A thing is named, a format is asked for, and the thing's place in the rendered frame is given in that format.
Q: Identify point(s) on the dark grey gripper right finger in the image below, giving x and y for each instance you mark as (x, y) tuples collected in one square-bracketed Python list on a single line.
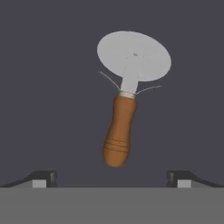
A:
[(180, 176)]

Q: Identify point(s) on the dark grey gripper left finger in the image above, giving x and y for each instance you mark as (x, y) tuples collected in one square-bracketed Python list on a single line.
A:
[(43, 176)]

